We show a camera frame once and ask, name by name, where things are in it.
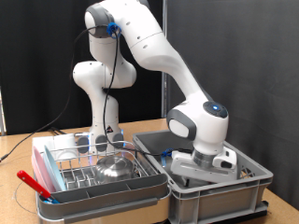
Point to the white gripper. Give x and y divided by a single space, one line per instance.
187 169

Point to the stainless steel cup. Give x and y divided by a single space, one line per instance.
113 169

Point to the light blue plate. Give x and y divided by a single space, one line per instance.
54 169

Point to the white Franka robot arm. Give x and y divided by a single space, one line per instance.
159 49

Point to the grey dish rack tray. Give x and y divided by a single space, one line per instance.
109 199

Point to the grey plastic crate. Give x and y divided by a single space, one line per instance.
218 196

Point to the metal background pole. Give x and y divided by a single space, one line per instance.
164 93

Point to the pink plate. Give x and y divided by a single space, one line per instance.
42 172

